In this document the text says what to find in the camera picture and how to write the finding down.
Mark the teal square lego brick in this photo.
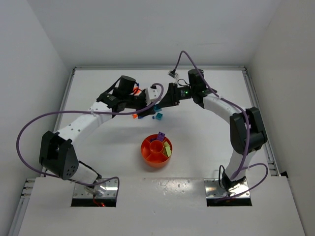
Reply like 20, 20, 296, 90
155, 113, 163, 120

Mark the lime green purple lego brick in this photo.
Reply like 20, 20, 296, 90
164, 147, 172, 157

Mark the teal long lego brick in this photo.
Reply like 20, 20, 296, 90
153, 105, 161, 113

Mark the orange lego brick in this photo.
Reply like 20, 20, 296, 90
133, 88, 142, 95

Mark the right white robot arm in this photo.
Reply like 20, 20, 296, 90
157, 69, 267, 191

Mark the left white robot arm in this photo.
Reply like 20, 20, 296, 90
39, 75, 163, 185

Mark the orange round divided container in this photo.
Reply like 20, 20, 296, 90
140, 134, 173, 169

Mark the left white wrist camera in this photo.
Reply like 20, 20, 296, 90
145, 88, 161, 106

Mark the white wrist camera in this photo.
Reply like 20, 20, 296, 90
167, 70, 178, 79
145, 88, 161, 106

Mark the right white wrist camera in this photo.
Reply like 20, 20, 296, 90
167, 70, 178, 79

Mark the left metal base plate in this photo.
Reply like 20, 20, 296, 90
73, 177, 120, 199

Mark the metal base plate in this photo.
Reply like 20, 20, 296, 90
73, 177, 120, 199
204, 178, 251, 199

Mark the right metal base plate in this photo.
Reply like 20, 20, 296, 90
204, 178, 251, 199

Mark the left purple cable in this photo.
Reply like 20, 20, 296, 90
16, 83, 165, 195

